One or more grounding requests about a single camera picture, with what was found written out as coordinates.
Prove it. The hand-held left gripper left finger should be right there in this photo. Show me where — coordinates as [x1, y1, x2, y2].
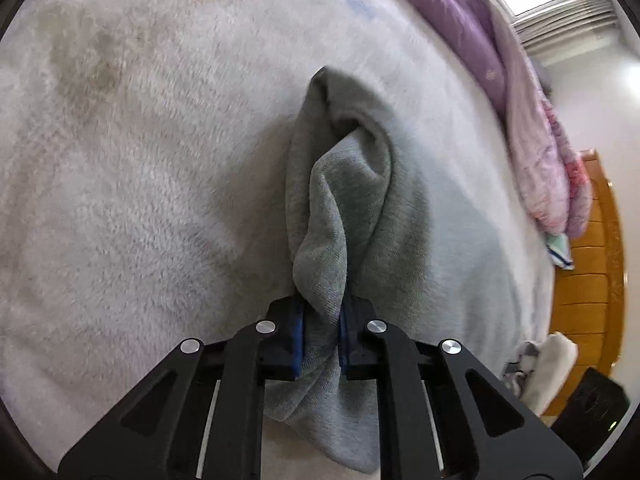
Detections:
[57, 296, 307, 480]

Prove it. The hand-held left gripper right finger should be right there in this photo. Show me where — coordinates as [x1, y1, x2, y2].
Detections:
[339, 294, 585, 480]

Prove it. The grey zip hoodie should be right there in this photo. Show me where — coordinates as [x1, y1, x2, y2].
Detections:
[262, 66, 436, 475]

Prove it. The folded white garment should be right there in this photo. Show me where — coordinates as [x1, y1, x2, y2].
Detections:
[520, 332, 580, 413]

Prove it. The small teal white cloth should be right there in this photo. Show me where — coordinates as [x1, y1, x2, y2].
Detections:
[545, 232, 575, 271]

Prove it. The white fluffy blanket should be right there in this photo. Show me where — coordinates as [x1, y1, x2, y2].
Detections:
[0, 0, 556, 480]

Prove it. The purple floral quilt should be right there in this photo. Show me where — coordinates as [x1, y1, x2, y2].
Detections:
[360, 0, 587, 236]

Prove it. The grey striped curtain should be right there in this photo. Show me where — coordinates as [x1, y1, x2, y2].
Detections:
[512, 0, 616, 51]

